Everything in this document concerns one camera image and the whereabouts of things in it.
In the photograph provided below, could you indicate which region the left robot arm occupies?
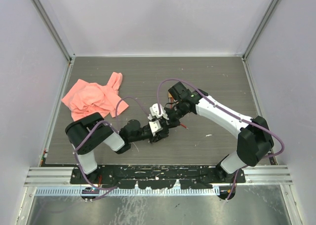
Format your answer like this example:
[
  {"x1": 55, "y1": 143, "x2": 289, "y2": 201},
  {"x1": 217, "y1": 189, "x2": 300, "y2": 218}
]
[{"x1": 65, "y1": 113, "x2": 171, "y2": 184}]

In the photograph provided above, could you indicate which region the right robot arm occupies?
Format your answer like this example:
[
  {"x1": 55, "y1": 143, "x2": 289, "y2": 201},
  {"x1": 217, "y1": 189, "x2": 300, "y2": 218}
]
[{"x1": 166, "y1": 82, "x2": 274, "y2": 183}]

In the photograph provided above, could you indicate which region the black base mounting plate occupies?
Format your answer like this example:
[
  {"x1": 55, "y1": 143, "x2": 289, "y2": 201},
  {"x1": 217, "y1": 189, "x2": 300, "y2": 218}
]
[{"x1": 86, "y1": 165, "x2": 246, "y2": 189}]

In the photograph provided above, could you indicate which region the pink cloth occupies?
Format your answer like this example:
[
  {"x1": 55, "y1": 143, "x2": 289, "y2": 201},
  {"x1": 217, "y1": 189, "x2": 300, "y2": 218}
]
[{"x1": 61, "y1": 72, "x2": 129, "y2": 121}]

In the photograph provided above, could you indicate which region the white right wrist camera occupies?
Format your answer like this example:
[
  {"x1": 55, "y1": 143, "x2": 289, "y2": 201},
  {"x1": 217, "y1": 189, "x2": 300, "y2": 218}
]
[{"x1": 148, "y1": 103, "x2": 168, "y2": 120}]

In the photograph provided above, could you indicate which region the slotted cable duct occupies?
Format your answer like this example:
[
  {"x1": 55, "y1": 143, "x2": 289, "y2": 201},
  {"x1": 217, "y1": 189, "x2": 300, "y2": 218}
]
[{"x1": 35, "y1": 187, "x2": 220, "y2": 196}]

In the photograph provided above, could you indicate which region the aluminium frame rail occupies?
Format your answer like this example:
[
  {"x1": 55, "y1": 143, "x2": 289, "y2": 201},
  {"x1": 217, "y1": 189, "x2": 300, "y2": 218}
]
[{"x1": 24, "y1": 165, "x2": 293, "y2": 186}]

